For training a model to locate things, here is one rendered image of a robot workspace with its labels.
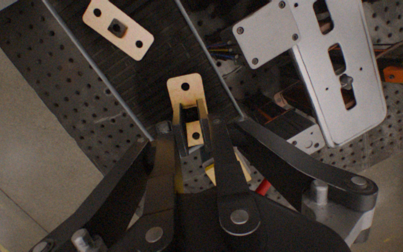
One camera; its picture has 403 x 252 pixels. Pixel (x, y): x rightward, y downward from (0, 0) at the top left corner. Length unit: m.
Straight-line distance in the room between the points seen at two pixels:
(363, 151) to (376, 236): 2.21
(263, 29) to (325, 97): 0.28
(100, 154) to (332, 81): 0.83
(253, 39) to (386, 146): 1.03
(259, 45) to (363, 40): 0.31
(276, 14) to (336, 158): 0.86
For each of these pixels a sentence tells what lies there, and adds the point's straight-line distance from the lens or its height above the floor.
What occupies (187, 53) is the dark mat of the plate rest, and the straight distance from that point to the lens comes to 0.28.
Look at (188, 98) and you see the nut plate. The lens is 0.23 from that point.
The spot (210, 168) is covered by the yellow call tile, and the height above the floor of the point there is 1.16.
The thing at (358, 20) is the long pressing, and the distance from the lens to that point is 0.59.
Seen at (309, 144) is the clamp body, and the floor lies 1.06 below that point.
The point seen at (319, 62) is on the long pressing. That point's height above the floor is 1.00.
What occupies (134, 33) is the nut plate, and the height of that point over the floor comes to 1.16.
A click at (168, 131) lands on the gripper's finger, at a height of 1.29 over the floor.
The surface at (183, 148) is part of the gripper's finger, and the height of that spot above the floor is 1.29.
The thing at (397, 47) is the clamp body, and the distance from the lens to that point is 0.74.
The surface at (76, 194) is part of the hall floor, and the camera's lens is 2.07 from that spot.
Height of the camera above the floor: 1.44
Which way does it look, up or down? 69 degrees down
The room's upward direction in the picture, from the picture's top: 167 degrees clockwise
